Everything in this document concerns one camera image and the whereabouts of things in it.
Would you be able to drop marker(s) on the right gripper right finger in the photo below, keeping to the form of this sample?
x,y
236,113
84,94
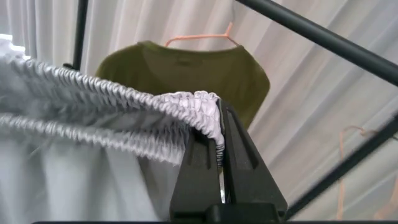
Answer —
x,y
248,174

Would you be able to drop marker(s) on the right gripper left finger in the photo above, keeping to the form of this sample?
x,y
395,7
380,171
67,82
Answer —
x,y
196,174

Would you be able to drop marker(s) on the pink clothes hanger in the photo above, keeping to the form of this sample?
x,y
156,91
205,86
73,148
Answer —
x,y
199,36
341,186

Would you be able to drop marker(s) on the green printed shirt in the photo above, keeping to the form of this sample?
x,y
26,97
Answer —
x,y
202,71

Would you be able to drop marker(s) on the pale grey garment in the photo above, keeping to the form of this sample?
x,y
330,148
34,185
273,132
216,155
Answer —
x,y
77,174

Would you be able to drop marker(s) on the black clothes rack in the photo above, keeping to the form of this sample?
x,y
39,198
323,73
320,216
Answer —
x,y
326,40

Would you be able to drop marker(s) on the white curtain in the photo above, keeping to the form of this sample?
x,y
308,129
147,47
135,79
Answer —
x,y
311,109

